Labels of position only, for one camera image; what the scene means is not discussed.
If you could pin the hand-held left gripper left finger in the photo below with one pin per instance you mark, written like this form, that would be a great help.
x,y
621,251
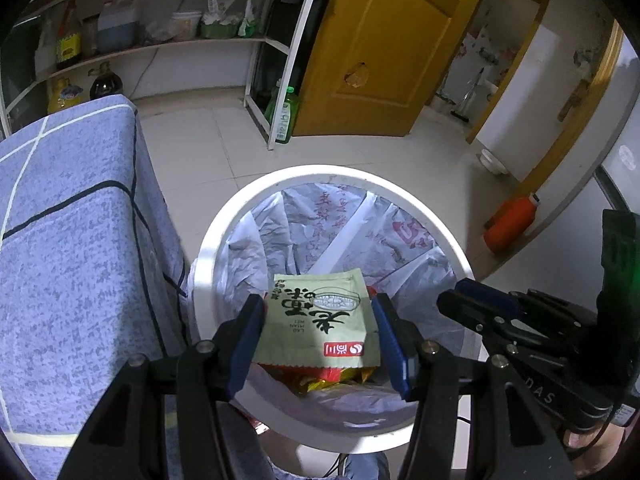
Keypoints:
x,y
245,355

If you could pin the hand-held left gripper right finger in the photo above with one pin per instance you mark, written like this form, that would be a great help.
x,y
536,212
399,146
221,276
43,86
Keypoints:
x,y
395,355

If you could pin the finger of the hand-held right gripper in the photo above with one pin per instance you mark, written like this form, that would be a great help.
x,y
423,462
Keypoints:
x,y
480,292
465,312

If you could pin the yellow snack wrapper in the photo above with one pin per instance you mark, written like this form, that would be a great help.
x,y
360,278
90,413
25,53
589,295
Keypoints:
x,y
317,386

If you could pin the pale green noodle packet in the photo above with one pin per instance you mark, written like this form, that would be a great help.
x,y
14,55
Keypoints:
x,y
320,330

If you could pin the white round trash bin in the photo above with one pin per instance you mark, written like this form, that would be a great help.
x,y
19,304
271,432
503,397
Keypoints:
x,y
210,260

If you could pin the person's right hand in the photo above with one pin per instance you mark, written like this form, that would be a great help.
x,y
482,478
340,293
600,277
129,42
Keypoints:
x,y
595,452

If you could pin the orange thermos bottle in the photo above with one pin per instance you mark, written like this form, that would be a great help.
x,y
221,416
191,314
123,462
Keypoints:
x,y
507,225

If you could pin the red packet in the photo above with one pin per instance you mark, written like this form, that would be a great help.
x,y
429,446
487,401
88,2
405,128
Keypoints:
x,y
261,427

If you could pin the person's jeans leg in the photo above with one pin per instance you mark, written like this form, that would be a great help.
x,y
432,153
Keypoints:
x,y
370,467

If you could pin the white bowl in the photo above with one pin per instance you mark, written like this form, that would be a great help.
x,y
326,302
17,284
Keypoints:
x,y
492,160

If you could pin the white printed bin liner bag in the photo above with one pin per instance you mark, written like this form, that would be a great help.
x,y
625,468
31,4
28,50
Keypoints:
x,y
300,230

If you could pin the mop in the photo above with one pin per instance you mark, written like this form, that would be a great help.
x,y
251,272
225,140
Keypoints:
x,y
467,102

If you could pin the grey refrigerator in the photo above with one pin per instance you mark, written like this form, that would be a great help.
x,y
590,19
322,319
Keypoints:
x,y
622,160

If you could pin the blue checked table cloth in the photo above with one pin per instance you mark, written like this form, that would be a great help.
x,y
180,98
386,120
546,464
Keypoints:
x,y
75,260

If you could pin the green drink bottle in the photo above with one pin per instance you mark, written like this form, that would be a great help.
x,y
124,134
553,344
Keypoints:
x,y
286,115
271,102

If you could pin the yellow wooden door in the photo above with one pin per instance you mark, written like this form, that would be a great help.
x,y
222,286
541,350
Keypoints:
x,y
380,50

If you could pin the dark oil bottle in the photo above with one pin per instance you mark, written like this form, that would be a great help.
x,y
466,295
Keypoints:
x,y
105,87

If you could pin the yellow oil bottle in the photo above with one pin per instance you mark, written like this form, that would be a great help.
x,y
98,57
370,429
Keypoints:
x,y
65,97

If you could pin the white shelf rack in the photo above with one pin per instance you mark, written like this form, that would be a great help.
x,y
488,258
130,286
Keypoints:
x,y
200,42

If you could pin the green and white bottle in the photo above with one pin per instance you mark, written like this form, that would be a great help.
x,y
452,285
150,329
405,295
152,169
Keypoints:
x,y
247,20

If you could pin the white plastic tub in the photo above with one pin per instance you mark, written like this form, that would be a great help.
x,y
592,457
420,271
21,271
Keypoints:
x,y
186,25

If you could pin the black appliance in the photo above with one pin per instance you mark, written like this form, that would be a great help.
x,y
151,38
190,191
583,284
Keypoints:
x,y
290,15

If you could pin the green and white plastic bag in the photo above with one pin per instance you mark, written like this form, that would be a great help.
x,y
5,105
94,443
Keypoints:
x,y
222,10

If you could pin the translucent jug with dark liquid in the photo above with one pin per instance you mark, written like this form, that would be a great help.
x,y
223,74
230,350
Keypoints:
x,y
116,32

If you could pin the dark jar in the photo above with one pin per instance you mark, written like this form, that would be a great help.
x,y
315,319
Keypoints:
x,y
89,37

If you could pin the sauce bottle with yellow label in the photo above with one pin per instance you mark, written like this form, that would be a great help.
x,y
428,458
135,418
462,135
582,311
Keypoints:
x,y
68,47

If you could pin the white plastic bottle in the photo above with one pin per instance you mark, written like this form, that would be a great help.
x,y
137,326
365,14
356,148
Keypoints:
x,y
45,55

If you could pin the wooden door frame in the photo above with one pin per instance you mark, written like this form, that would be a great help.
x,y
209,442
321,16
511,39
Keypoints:
x,y
580,120

